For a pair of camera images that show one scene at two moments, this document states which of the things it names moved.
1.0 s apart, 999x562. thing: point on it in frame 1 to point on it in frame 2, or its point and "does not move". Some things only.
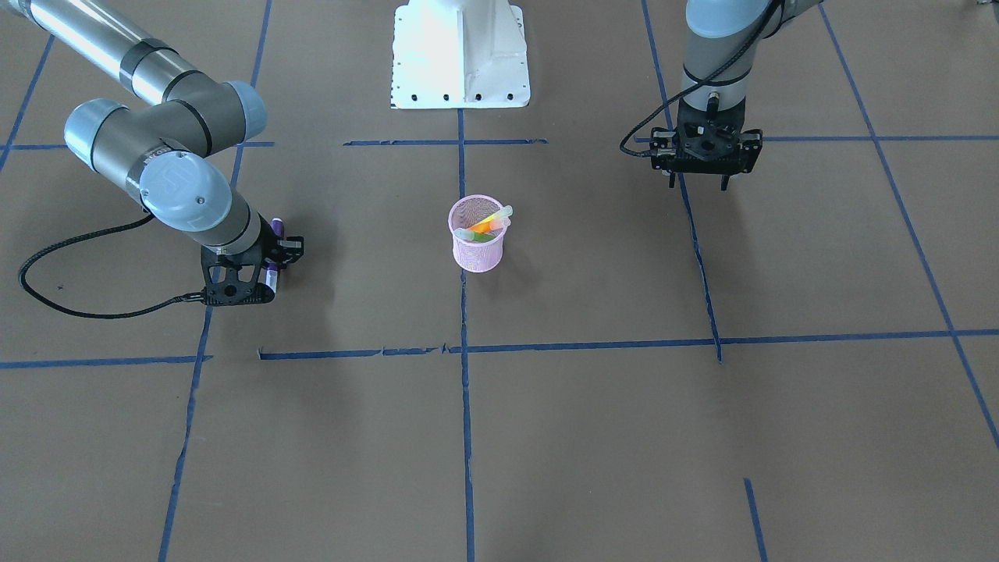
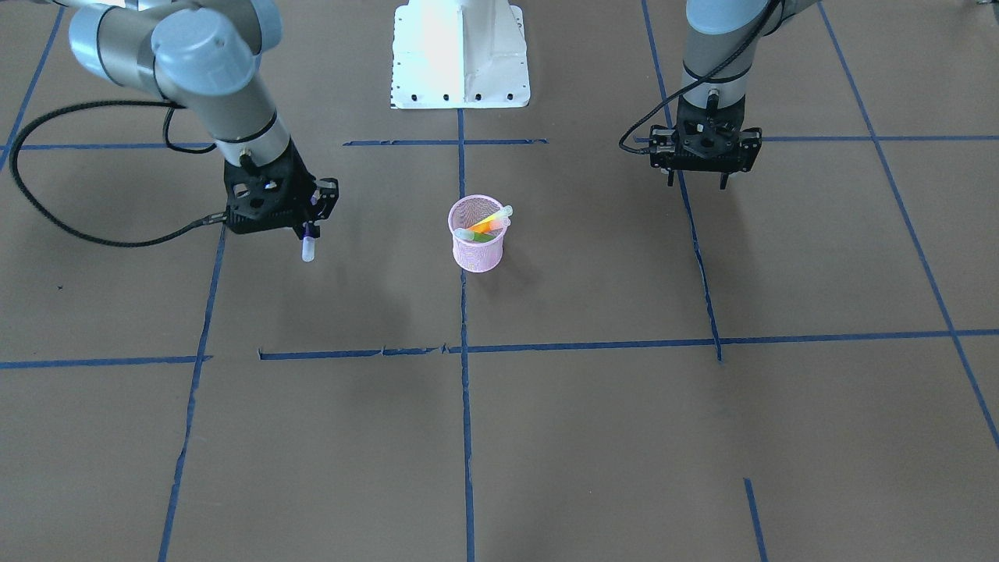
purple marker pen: [271, 268] to [308, 243]
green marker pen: [468, 235] does not move
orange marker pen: [491, 225] does not move
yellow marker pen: [506, 211] does not move
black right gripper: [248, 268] to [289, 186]
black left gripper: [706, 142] does not move
